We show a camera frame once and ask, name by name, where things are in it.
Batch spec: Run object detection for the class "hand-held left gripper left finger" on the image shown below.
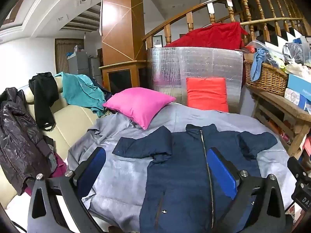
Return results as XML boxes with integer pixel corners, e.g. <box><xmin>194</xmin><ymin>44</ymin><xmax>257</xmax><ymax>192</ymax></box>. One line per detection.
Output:
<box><xmin>27</xmin><ymin>147</ymin><xmax>107</xmax><ymax>233</ymax></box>

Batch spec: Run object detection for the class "teal shirt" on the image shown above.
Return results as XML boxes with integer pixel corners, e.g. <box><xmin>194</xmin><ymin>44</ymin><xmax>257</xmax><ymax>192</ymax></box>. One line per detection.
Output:
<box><xmin>53</xmin><ymin>71</ymin><xmax>113</xmax><ymax>117</ymax></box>

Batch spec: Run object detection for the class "red-orange pillow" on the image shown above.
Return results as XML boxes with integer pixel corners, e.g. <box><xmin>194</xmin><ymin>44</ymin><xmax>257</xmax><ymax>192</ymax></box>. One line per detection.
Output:
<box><xmin>186</xmin><ymin>77</ymin><xmax>229</xmax><ymax>112</ymax></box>

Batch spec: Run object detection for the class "clear plastic bag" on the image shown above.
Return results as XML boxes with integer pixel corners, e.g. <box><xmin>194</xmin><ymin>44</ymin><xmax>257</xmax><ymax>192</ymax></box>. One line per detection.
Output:
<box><xmin>282</xmin><ymin>42</ymin><xmax>304</xmax><ymax>65</ymax></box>

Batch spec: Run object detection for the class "dark shiny puffer jacket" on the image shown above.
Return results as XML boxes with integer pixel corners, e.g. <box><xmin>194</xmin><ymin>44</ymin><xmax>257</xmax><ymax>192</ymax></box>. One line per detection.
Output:
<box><xmin>0</xmin><ymin>87</ymin><xmax>57</xmax><ymax>196</ymax></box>

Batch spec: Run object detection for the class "grey blanket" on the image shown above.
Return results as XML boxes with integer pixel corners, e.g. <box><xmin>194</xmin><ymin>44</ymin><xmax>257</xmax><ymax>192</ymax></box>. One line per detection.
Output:
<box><xmin>67</xmin><ymin>102</ymin><xmax>298</xmax><ymax>233</ymax></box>

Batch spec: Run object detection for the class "brown curtain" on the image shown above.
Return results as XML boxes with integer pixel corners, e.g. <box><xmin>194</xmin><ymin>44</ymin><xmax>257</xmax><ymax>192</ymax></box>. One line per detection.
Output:
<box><xmin>55</xmin><ymin>38</ymin><xmax>84</xmax><ymax>74</ymax></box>

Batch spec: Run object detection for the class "silver foil insulation panel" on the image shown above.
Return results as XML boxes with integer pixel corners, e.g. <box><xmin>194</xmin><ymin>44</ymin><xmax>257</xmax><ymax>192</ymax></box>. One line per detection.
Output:
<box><xmin>146</xmin><ymin>47</ymin><xmax>244</xmax><ymax>114</ymax></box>

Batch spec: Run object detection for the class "wooden shelf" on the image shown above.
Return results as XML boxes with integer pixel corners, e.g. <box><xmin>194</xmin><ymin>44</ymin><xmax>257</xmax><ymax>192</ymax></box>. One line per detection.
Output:
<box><xmin>245</xmin><ymin>83</ymin><xmax>311</xmax><ymax>158</ymax></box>

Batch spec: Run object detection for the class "pink pillow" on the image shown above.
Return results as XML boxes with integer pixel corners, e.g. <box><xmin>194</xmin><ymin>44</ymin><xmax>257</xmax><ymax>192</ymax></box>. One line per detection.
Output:
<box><xmin>103</xmin><ymin>87</ymin><xmax>176</xmax><ymax>130</ymax></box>

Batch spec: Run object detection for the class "wooden cabinet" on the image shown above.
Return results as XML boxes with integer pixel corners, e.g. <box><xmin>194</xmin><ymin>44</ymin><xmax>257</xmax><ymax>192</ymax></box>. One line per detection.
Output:
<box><xmin>100</xmin><ymin>61</ymin><xmax>147</xmax><ymax>94</ymax></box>

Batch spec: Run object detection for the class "blue and white box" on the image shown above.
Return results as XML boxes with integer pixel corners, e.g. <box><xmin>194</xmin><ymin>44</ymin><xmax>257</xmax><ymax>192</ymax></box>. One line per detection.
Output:
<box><xmin>284</xmin><ymin>74</ymin><xmax>311</xmax><ymax>113</ymax></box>

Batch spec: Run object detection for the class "blue cloth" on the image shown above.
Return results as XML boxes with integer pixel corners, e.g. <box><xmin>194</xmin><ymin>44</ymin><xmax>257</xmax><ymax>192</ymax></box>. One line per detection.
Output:
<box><xmin>250</xmin><ymin>48</ymin><xmax>270</xmax><ymax>82</ymax></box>

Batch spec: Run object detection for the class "magenta cloth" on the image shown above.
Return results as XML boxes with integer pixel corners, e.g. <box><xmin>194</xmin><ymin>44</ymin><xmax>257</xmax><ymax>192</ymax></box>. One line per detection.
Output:
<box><xmin>50</xmin><ymin>153</ymin><xmax>67</xmax><ymax>177</ymax></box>

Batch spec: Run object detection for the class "grey refrigerator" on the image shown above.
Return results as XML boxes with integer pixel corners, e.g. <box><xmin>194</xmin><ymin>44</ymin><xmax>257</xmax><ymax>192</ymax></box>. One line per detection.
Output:
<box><xmin>88</xmin><ymin>57</ymin><xmax>102</xmax><ymax>84</ymax></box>
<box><xmin>67</xmin><ymin>51</ymin><xmax>89</xmax><ymax>76</ymax></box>

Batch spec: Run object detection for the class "red blanket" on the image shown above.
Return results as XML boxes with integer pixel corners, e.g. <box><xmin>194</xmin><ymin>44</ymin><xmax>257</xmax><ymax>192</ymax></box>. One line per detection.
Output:
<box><xmin>165</xmin><ymin>22</ymin><xmax>248</xmax><ymax>50</ymax></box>

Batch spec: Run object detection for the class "wicker basket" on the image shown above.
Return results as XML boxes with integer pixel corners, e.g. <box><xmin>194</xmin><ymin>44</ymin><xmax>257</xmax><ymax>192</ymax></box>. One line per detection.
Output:
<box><xmin>244</xmin><ymin>60</ymin><xmax>289</xmax><ymax>97</ymax></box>

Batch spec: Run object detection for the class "wooden stair railing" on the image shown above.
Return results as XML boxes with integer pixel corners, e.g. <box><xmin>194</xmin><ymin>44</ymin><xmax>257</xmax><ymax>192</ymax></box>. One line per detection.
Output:
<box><xmin>142</xmin><ymin>0</ymin><xmax>309</xmax><ymax>48</ymax></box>

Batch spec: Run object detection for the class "cream sofa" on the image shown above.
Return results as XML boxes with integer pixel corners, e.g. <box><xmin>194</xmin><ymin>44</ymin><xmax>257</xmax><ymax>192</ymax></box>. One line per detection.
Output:
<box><xmin>0</xmin><ymin>76</ymin><xmax>100</xmax><ymax>209</ymax></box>

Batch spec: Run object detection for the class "navy blue jacket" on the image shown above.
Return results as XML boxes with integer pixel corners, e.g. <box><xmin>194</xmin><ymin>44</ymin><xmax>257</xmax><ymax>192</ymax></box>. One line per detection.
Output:
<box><xmin>112</xmin><ymin>124</ymin><xmax>279</xmax><ymax>233</ymax></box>

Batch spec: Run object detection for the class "black garment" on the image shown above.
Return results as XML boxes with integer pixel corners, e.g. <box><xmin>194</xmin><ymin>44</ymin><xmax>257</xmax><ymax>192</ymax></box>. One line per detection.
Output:
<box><xmin>29</xmin><ymin>72</ymin><xmax>60</xmax><ymax>133</ymax></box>

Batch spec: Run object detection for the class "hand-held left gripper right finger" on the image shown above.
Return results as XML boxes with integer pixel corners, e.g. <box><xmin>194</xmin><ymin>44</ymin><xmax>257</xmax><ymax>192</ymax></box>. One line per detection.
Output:
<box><xmin>206</xmin><ymin>147</ymin><xmax>287</xmax><ymax>233</ymax></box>

